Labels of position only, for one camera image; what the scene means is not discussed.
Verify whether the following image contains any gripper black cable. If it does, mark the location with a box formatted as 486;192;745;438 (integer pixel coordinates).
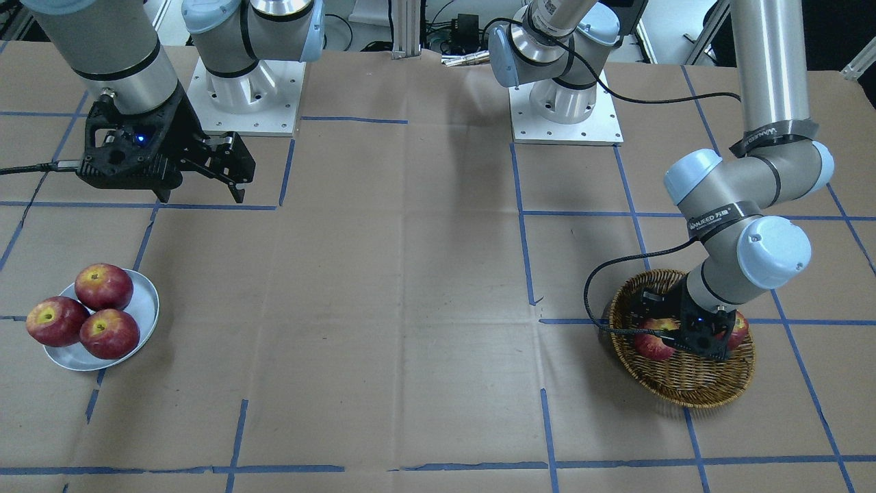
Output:
483;18;743;338
0;160;81;177

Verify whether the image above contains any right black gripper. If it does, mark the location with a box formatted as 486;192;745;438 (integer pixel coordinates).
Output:
75;86;255;205

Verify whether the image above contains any red apple in basket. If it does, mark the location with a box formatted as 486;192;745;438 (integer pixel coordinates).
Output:
726;309;749;351

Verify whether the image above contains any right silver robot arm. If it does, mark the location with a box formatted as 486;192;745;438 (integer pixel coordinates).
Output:
25;1;324;203

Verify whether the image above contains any red apple plate back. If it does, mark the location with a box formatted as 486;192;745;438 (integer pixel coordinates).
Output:
74;263;133;312

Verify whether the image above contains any red apple plate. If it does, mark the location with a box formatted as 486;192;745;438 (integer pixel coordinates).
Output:
74;263;133;312
79;309;140;359
25;296;90;347

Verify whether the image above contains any aluminium frame post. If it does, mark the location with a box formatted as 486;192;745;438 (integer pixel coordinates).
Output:
387;0;426;60

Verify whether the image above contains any red apple plate front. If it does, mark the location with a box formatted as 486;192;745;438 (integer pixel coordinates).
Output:
79;309;140;359

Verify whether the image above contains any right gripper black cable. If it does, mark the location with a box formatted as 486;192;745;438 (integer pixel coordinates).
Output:
0;160;81;177

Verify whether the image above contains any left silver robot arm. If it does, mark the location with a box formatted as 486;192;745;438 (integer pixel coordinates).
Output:
486;1;835;361

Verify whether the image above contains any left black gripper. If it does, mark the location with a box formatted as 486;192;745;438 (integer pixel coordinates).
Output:
630;277;736;362

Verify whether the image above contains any red yellow apple carried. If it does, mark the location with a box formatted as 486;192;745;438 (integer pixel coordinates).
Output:
633;318;680;361

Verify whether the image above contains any woven wicker basket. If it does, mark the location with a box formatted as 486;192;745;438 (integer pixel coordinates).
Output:
605;269;756;409

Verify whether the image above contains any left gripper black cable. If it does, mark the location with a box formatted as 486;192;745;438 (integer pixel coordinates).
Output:
483;18;743;338

